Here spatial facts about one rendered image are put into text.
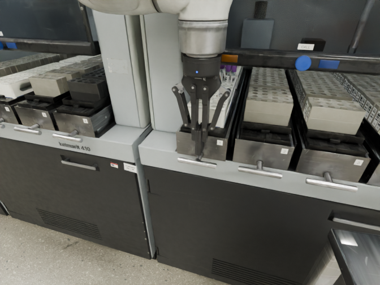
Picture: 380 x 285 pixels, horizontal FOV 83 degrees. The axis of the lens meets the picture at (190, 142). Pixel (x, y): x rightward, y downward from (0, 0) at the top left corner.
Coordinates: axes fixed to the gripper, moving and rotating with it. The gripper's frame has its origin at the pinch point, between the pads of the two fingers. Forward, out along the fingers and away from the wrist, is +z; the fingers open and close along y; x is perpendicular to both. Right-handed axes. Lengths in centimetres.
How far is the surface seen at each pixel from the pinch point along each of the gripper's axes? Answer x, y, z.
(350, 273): 26.3, -24.9, -2.0
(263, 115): -9.7, -14.3, -4.4
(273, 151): -2.2, -17.8, 1.4
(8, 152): -2, 77, 21
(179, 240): -2.2, 7.3, 48.3
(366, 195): -2.2, -40.3, 9.5
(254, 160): -2.2, -14.0, 4.9
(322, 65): -8.5, -23.8, -17.7
